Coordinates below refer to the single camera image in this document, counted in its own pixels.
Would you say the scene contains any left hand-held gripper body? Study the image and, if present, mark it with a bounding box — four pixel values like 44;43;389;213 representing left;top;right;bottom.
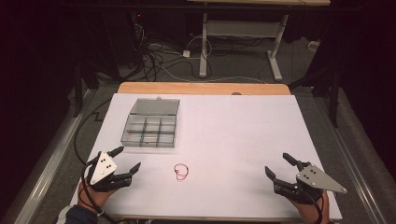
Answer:
83;150;134;192

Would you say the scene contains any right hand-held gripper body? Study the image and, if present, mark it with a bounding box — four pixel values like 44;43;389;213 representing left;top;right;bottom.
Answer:
273;163;348;205

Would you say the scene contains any person's left hand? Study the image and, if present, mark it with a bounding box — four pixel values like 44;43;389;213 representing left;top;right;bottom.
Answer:
77;179;117;213

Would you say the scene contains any person's right hand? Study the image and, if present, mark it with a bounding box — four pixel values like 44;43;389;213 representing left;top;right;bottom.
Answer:
289;189;332;224

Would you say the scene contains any clear plastic compartment box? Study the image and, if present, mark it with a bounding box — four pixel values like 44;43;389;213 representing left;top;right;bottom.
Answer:
120;97;181;149

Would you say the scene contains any red rubber band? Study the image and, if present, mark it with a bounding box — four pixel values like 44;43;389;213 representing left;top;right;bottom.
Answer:
173;163;191;182

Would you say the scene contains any white table cover board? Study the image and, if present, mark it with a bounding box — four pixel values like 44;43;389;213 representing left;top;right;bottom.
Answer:
70;92;344;221

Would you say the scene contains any black metal stand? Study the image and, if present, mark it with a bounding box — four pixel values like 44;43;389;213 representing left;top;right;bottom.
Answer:
73;60;84;119

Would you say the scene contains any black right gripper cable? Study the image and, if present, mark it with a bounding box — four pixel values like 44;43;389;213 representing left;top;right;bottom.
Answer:
303;186;323;224

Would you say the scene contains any black cable on floor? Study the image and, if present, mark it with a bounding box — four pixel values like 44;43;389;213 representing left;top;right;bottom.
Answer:
73;98;112;166

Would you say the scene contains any aluminium floor rail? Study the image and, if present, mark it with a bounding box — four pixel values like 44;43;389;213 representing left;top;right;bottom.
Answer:
314;96;389;224
12;88;96;224

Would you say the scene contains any tangle of black floor cables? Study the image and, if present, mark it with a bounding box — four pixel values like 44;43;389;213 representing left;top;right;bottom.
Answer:
125;12;216;83

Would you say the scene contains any white metal desk frame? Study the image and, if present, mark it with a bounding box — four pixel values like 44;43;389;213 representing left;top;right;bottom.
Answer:
186;0;332;82

